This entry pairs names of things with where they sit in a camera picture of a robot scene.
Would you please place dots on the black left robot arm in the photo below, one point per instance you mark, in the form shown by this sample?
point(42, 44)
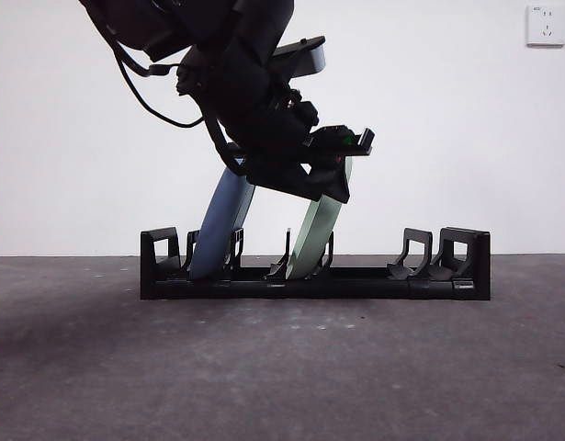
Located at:
point(236, 78)

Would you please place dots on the pale green round plate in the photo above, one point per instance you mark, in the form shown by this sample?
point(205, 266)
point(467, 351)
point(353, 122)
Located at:
point(314, 234)

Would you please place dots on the black plastic plate rack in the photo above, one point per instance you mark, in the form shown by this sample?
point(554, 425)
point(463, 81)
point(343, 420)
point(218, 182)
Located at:
point(355, 287)

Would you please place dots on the white wall socket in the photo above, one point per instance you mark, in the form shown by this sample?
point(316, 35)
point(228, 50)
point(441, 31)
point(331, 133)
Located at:
point(546, 26)

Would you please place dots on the pale blue round plate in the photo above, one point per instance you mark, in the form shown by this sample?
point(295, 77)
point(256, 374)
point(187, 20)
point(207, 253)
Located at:
point(218, 229)

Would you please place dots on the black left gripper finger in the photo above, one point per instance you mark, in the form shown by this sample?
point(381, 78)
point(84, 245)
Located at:
point(282, 179)
point(332, 181)

